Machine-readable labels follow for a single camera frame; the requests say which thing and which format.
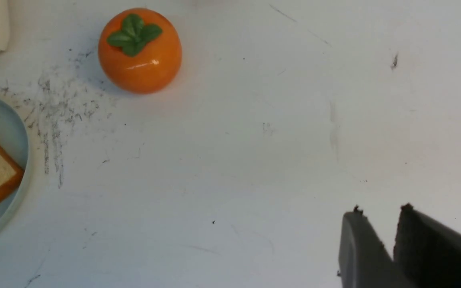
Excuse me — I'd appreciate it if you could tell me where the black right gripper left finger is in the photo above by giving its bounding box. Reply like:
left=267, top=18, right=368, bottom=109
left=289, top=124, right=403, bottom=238
left=338, top=206, right=415, bottom=288

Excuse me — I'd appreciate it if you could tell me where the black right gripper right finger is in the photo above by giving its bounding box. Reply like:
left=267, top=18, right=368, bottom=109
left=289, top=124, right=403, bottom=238
left=393, top=204, right=461, bottom=288

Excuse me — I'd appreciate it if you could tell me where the light green plate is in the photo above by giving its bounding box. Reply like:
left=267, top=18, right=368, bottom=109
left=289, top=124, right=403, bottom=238
left=0, top=100, right=31, bottom=231

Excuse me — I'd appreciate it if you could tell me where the orange persimmon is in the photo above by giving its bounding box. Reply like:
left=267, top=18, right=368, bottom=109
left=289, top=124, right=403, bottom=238
left=98, top=8, right=182, bottom=94

